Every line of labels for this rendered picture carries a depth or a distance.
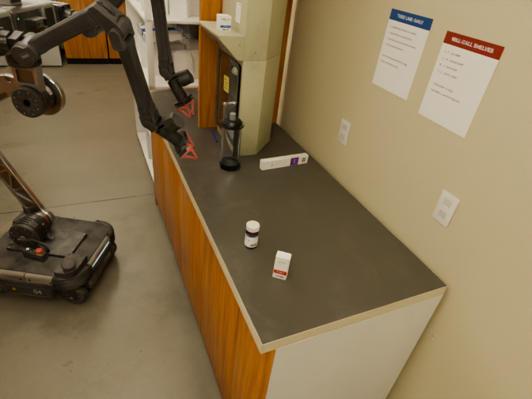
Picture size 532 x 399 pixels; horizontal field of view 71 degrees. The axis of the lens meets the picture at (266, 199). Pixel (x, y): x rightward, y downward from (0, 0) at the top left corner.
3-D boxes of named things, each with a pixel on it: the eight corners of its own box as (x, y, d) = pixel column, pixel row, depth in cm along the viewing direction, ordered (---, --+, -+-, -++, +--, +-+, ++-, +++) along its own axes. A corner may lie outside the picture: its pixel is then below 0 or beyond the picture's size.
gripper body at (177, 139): (184, 131, 168) (172, 122, 163) (188, 144, 161) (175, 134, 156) (175, 141, 170) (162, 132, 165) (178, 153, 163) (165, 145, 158)
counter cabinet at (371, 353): (233, 193, 331) (240, 93, 281) (373, 420, 180) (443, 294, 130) (155, 203, 305) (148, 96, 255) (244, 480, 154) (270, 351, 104)
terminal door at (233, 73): (217, 123, 209) (220, 47, 187) (235, 146, 186) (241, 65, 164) (215, 123, 209) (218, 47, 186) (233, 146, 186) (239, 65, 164)
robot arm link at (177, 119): (147, 111, 157) (141, 123, 152) (165, 98, 151) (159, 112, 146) (169, 129, 164) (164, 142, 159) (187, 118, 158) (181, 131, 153)
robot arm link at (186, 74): (165, 66, 188) (159, 70, 181) (184, 56, 185) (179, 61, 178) (176, 87, 194) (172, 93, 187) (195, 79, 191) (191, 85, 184)
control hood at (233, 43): (220, 43, 186) (221, 21, 181) (243, 61, 163) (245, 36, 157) (198, 42, 182) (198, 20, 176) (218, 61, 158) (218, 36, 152)
